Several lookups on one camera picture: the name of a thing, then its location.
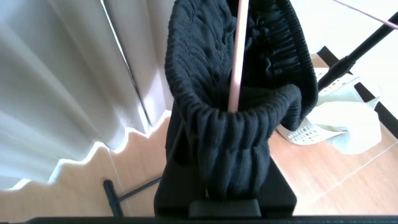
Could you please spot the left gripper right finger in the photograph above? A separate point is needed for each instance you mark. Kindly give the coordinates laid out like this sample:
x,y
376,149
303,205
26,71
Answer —
x,y
280,196

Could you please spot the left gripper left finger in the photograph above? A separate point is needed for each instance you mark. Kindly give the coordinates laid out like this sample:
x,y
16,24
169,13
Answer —
x,y
177,193

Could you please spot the black shorts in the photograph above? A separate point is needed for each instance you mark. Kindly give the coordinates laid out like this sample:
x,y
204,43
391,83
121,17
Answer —
x,y
217,140

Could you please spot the white laundry basket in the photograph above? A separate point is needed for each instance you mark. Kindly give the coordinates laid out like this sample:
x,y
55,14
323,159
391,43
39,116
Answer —
x,y
308,133

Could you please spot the black clothes rack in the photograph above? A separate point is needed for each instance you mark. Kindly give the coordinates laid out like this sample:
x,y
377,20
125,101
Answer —
x,y
348,62

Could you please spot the white garment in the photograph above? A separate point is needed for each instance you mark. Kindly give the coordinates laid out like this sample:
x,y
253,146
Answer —
x,y
351,127

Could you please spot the beige curtain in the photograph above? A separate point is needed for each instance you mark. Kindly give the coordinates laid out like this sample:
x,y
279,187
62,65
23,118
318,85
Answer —
x,y
62,77

